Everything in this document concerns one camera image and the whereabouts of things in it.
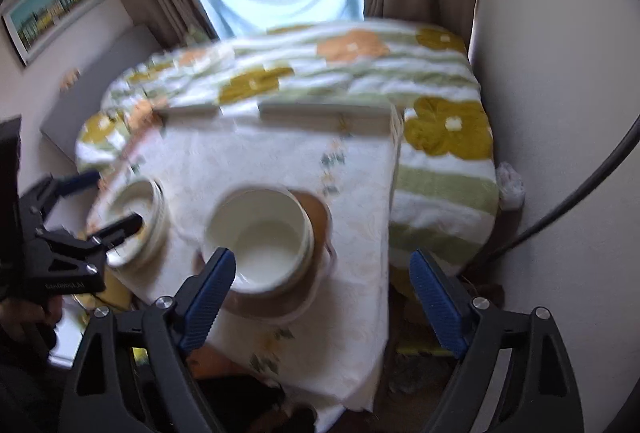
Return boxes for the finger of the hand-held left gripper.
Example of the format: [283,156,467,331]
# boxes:
[19,170,99,226]
[35,212,144,274]

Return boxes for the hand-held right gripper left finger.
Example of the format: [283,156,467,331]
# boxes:
[60,247,237,433]

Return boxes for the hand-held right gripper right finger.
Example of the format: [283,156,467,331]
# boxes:
[409,249,586,433]

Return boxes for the large white plate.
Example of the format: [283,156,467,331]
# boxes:
[104,178,163,265]

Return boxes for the pink bowl with handles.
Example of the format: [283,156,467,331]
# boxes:
[195,190,337,326]

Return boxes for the cream duck print bowl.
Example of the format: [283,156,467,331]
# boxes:
[201,184,317,298]

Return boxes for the person's left hand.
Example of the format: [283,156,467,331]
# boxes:
[0,298,63,349]

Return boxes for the white side table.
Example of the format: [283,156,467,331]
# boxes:
[47,303,96,366]

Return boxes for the grey cushion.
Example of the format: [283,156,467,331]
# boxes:
[40,24,166,164]

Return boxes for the white plastic bag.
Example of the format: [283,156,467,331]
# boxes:
[495,162,526,211]

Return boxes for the cream floral tablecloth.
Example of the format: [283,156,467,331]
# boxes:
[87,113,403,414]

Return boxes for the floral blanket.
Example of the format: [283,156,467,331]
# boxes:
[75,20,501,274]

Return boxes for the black cable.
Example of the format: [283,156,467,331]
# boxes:
[465,116,640,274]

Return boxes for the framed wall picture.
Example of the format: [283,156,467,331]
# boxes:
[1,0,105,66]

